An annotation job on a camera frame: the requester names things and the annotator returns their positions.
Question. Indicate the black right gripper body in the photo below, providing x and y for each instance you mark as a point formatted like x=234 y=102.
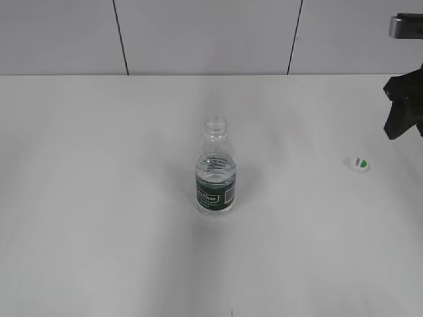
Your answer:
x=405 y=87

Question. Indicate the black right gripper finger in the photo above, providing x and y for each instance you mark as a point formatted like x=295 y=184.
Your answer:
x=403 y=116
x=419 y=126

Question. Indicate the white green bottle cap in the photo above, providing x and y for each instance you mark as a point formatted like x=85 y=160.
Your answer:
x=357 y=165

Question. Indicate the clear Cestbon water bottle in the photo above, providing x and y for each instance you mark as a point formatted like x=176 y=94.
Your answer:
x=215 y=169

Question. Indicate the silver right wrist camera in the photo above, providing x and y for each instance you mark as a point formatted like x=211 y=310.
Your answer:
x=406 y=26

